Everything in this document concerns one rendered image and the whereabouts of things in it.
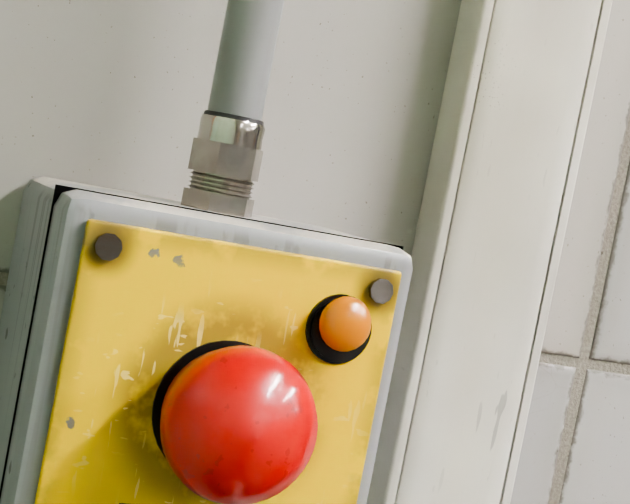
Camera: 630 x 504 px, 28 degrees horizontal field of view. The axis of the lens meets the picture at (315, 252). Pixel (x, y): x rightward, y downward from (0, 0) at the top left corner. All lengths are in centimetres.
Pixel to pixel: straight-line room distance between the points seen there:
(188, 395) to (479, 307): 14
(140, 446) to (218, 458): 3
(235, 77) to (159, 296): 7
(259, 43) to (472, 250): 11
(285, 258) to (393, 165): 10
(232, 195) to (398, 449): 11
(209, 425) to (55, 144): 12
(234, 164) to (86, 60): 6
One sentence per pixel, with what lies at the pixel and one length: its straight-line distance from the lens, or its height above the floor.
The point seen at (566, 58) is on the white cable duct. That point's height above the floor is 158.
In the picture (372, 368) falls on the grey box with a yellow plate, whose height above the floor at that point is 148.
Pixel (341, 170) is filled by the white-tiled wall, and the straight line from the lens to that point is 41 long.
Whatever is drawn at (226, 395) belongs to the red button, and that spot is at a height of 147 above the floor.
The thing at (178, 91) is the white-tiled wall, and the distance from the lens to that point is 39.
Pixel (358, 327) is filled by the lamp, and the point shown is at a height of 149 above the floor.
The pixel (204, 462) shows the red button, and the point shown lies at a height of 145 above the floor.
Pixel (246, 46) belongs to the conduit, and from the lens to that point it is 36.
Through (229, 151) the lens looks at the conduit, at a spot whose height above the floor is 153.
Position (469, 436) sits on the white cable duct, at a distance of 43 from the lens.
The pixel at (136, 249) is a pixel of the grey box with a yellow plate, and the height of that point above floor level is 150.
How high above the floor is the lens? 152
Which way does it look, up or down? 3 degrees down
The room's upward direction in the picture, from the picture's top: 11 degrees clockwise
